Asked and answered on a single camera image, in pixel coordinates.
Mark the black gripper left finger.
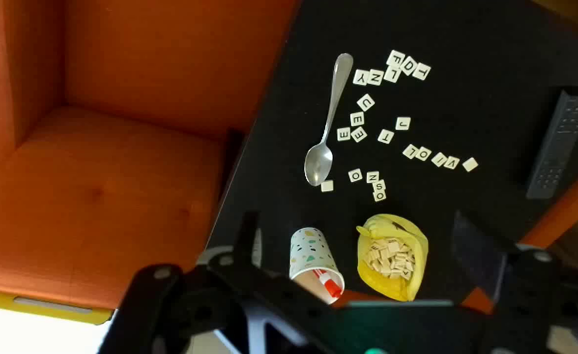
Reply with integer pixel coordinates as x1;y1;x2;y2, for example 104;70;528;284
98;211;330;354

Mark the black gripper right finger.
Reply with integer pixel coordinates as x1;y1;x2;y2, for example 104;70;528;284
452;210;578;354

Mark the red whiteboard marker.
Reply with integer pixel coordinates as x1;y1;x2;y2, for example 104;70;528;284
300;265;345;304

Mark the patterned white paper cup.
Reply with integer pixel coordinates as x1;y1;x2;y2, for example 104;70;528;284
286;223;347;306

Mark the heap of wooden letter tiles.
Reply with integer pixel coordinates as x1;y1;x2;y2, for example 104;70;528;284
365;233;416;280

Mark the black remote control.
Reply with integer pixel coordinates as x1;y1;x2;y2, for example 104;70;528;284
524;88;578;200

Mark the orange fabric sofa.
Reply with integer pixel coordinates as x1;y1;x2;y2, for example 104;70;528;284
0;0;578;312

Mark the silver metal spoon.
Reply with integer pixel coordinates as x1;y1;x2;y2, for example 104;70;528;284
302;50;355;188

